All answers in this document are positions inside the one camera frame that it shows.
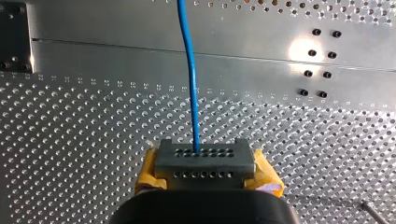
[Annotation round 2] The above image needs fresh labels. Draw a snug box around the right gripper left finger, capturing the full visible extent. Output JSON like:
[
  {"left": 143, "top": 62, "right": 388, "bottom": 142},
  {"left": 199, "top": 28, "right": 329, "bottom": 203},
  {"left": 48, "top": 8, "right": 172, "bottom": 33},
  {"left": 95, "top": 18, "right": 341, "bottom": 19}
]
[{"left": 134, "top": 141, "right": 169, "bottom": 196}]

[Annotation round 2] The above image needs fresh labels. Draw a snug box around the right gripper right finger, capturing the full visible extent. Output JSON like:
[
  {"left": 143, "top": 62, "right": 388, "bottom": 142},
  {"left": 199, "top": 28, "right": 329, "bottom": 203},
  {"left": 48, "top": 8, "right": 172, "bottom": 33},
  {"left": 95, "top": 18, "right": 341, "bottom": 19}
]
[{"left": 244, "top": 148, "right": 285, "bottom": 199}]

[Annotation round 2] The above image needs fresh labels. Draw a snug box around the blue cable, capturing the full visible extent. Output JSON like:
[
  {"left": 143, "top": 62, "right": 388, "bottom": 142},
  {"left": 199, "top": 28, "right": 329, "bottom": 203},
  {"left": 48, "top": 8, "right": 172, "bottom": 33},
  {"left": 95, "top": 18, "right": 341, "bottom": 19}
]
[{"left": 154, "top": 0, "right": 256, "bottom": 190}]

